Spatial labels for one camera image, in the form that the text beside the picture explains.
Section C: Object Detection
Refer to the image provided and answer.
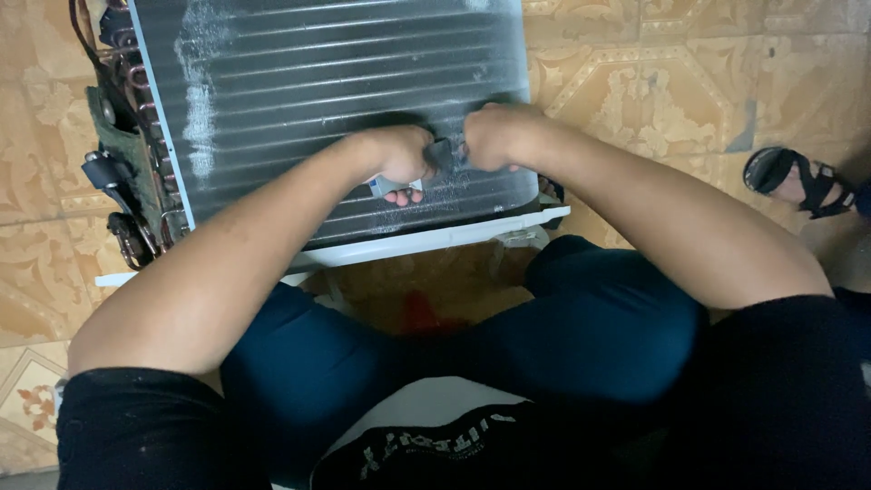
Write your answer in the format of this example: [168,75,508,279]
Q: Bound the person's right hand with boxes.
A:
[463,103,545,174]

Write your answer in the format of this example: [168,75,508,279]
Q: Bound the person's left hand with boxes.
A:
[359,125,438,207]

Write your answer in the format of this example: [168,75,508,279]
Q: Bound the small grey fin comb tool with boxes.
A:
[368,137,472,199]

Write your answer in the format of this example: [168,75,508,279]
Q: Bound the white plastic air conditioner base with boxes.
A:
[94,194,571,288]

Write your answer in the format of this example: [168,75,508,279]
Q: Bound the grey finned evaporator coil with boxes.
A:
[128,0,541,250]

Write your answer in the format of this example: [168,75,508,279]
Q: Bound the person's dark blue trousers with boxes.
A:
[219,235,709,485]

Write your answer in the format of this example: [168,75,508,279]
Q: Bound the person's black printed shirt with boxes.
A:
[56,294,871,490]

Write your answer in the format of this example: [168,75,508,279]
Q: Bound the copper tube bends with wiring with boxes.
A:
[68,0,191,270]

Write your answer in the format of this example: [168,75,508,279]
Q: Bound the green insulation pad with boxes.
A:
[86,86,164,239]

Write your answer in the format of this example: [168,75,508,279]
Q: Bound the black strappy sandal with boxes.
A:
[742,146,860,220]

